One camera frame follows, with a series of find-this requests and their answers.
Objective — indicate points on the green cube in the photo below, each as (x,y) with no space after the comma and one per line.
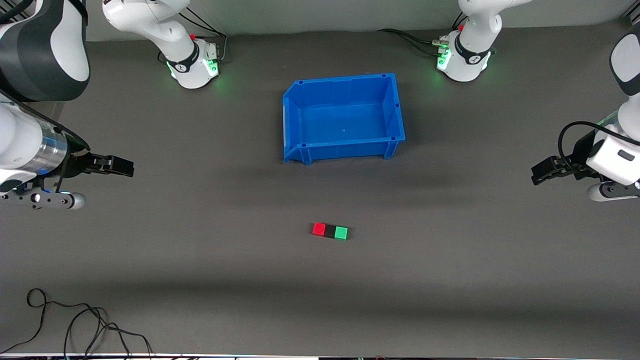
(341,233)

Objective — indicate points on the blue plastic bin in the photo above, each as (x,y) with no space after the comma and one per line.
(345,117)

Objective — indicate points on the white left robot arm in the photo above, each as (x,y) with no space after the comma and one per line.
(472,40)

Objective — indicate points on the red cube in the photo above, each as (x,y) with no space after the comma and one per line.
(319,229)

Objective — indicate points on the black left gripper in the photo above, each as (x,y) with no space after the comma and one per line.
(574,161)

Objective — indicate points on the dark aluminium frame rail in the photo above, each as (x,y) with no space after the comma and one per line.
(635,20)

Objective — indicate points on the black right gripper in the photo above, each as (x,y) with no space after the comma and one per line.
(78,162)

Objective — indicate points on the black cube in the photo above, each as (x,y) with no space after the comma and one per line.
(330,231)

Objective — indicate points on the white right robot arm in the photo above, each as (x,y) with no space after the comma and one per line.
(30,55)

